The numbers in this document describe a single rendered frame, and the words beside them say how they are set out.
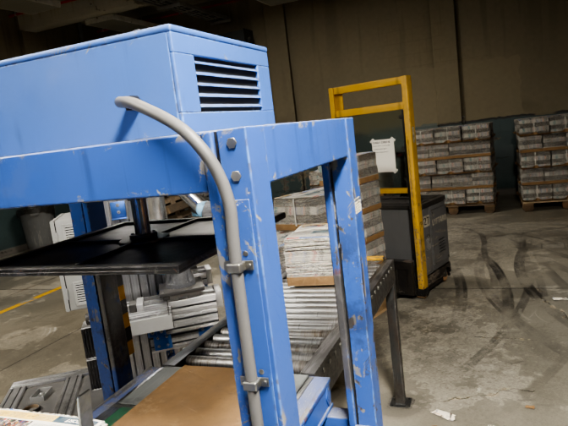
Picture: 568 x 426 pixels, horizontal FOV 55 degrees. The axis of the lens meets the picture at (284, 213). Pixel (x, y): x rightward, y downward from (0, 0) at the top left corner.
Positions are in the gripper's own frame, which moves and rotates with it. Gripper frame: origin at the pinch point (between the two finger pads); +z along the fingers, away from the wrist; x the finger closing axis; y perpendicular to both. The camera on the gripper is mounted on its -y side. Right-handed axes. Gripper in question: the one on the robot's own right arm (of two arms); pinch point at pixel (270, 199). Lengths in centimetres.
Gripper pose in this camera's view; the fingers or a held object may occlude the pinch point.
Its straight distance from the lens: 249.3
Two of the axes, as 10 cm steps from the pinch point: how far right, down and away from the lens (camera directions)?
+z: 9.7, -0.8, -2.3
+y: 0.9, 10.0, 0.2
